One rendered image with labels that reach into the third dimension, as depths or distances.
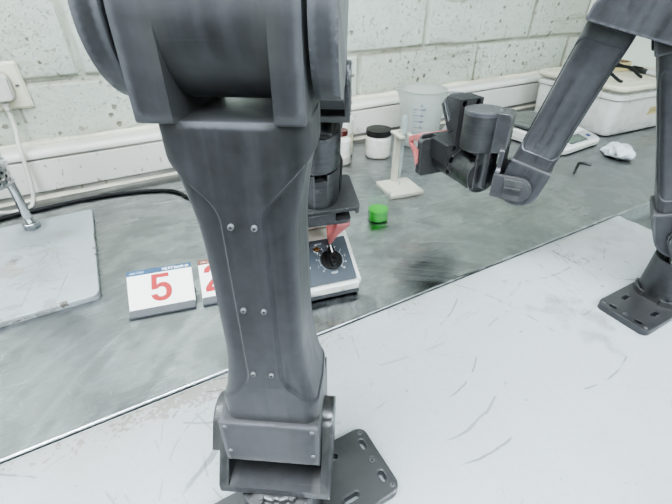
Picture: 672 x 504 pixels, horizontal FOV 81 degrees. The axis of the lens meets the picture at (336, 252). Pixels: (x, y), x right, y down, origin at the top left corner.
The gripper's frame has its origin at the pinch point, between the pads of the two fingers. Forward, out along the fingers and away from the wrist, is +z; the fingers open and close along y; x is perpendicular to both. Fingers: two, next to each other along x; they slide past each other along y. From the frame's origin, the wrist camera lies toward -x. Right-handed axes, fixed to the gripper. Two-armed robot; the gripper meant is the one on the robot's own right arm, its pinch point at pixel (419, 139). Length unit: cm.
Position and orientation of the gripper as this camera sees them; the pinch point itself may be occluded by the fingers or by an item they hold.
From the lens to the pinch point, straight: 82.0
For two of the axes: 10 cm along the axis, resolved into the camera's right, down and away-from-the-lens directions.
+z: -3.4, -5.2, 7.8
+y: -9.4, 2.1, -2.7
